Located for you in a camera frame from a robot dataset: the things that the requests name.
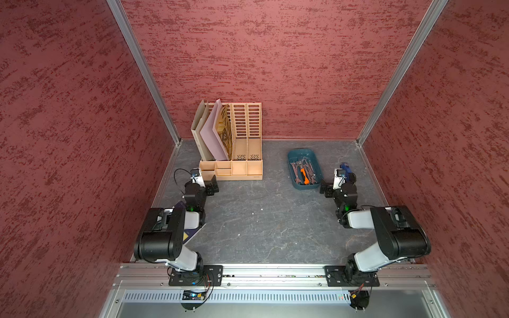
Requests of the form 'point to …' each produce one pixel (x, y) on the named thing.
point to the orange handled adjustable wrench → (307, 180)
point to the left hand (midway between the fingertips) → (205, 179)
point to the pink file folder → (208, 134)
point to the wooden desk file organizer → (239, 130)
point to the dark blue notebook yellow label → (189, 233)
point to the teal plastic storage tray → (295, 155)
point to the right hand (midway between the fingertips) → (330, 180)
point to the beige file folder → (197, 126)
